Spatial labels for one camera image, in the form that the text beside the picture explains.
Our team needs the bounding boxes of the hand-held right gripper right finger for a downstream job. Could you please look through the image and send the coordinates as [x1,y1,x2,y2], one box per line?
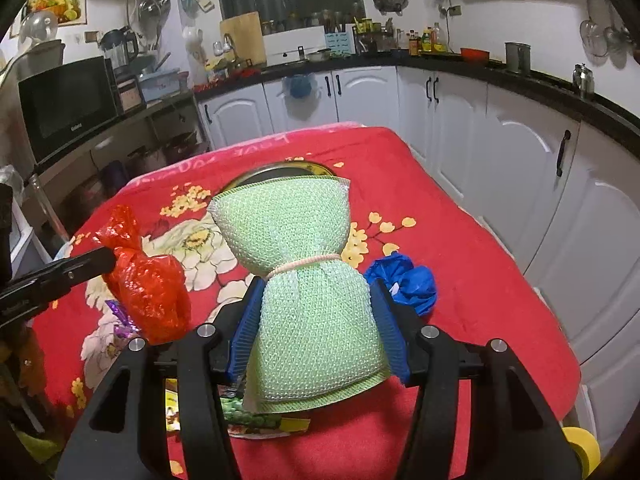
[369,279,583,480]

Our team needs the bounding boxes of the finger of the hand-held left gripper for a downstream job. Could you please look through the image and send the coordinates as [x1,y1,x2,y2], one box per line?
[0,247,117,331]

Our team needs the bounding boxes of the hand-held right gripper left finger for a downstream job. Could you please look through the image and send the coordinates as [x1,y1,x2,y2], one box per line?
[54,277,266,480]

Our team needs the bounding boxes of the green mesh cloth bundle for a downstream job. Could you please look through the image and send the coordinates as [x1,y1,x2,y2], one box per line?
[207,177,393,403]

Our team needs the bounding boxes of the red plastic bag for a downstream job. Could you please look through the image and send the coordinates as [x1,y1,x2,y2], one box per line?
[94,204,193,346]

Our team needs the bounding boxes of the crumpled blue plastic bag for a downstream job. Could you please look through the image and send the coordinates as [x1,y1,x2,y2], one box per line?
[362,253,438,317]

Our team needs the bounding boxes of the purple candy wrapper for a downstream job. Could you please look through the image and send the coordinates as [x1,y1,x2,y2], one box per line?
[104,300,141,341]

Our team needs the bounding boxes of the green printed snack packet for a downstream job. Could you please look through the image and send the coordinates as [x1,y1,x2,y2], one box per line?
[217,385,311,438]

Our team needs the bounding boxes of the red floral blanket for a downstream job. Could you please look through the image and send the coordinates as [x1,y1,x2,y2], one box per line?
[31,122,582,480]

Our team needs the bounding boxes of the black microwave oven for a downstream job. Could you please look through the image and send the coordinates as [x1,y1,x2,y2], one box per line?
[17,55,121,163]

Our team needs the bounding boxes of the round metal tray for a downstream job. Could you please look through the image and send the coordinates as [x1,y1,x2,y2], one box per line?
[227,160,333,196]

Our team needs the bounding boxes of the glass pot lid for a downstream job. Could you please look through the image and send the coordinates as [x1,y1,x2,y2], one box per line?
[20,10,58,43]

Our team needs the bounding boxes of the light blue storage box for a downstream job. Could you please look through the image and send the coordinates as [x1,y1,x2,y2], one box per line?
[137,69,181,103]

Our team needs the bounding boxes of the blender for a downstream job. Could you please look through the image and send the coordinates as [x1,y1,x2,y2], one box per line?
[100,28,146,113]

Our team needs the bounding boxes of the yellow tape roll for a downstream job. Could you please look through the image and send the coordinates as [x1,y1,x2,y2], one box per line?
[560,425,601,478]

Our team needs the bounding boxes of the white base cabinets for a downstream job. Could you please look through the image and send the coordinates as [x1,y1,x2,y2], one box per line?
[197,65,640,461]

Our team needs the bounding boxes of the hanging blue bag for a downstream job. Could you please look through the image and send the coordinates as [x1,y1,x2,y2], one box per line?
[282,74,316,101]

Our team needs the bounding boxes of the wooden cutting board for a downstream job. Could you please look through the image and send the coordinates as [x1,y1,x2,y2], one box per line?
[220,11,267,67]

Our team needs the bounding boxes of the light blue knife holder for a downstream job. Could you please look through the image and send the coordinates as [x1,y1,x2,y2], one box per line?
[325,31,357,57]

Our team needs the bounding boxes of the group of sauce bottles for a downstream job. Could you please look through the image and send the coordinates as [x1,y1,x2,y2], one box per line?
[407,24,446,56]

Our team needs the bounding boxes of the tall metal pot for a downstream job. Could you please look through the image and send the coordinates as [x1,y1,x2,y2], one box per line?
[504,41,532,75]

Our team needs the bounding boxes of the small steel kettle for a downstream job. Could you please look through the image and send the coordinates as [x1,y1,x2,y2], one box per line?
[571,62,596,100]

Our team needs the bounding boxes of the row of hanging utensils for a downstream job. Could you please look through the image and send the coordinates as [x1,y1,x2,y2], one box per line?
[579,0,637,59]

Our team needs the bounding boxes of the fruit wall picture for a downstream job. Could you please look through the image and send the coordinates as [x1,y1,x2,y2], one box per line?
[10,0,87,38]

